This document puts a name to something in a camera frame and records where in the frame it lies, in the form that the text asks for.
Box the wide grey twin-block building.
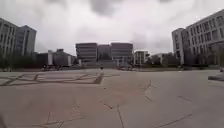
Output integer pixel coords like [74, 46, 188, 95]
[75, 42, 134, 68]

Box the small white building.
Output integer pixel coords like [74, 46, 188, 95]
[133, 50, 150, 66]

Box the grey concrete paved plaza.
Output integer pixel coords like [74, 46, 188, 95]
[0, 68, 224, 128]

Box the low dark building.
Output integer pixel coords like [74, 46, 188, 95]
[35, 48, 77, 68]

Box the large pale office building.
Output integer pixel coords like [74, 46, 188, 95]
[171, 8, 224, 66]

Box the long grey office building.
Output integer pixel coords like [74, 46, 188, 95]
[0, 17, 38, 69]

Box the raised kerb strip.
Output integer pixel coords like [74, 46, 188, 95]
[207, 68, 224, 82]

